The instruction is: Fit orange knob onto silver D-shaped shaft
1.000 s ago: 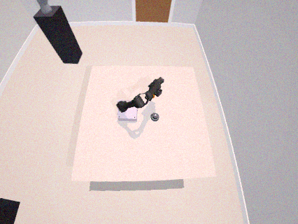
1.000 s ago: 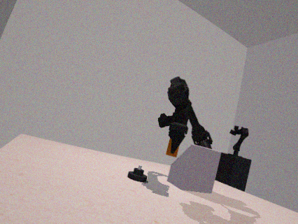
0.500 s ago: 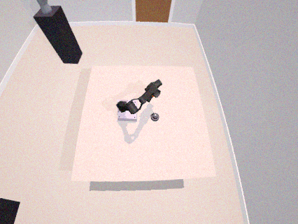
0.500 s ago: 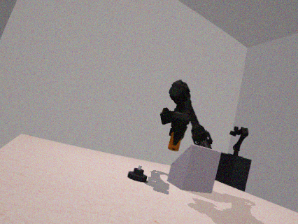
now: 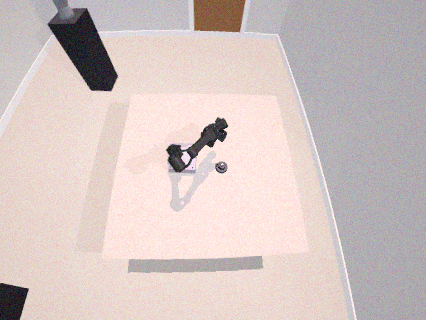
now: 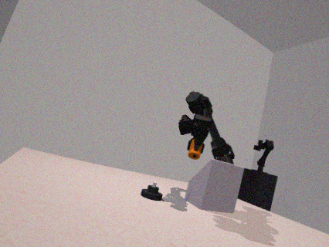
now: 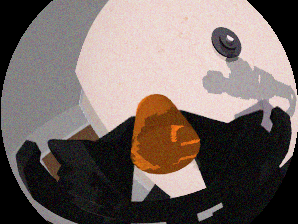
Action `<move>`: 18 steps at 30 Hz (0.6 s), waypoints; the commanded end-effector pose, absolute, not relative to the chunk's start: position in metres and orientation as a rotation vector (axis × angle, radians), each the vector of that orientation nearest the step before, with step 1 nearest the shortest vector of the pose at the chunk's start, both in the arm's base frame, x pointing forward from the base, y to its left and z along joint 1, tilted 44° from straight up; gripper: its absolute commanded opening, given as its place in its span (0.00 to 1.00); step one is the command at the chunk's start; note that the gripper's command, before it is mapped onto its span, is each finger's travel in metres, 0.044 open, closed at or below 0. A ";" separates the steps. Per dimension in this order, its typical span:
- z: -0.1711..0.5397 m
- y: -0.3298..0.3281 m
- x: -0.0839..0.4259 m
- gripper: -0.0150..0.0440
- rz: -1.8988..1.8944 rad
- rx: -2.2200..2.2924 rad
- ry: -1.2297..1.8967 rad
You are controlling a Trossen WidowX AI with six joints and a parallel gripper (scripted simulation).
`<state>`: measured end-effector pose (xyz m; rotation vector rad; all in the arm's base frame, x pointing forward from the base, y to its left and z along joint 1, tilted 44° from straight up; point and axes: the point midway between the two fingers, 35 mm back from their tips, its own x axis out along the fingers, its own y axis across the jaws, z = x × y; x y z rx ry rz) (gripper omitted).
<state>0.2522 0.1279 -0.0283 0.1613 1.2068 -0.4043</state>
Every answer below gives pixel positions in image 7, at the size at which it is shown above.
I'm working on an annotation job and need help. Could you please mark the orange knob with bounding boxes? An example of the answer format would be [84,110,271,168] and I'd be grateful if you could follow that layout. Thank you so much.
[130,93,201,175]

